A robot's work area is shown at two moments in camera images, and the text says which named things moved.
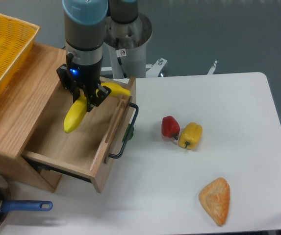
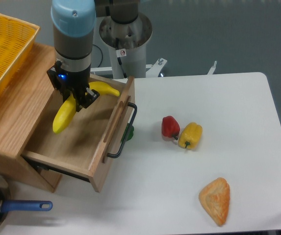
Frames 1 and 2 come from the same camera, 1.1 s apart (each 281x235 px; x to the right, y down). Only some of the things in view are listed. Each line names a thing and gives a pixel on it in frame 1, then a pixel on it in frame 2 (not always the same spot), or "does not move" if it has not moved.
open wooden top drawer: [91, 147] does not move
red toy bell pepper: [170, 127] does not move
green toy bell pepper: [131, 133] does not move
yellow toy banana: [77, 113] → [67, 107]
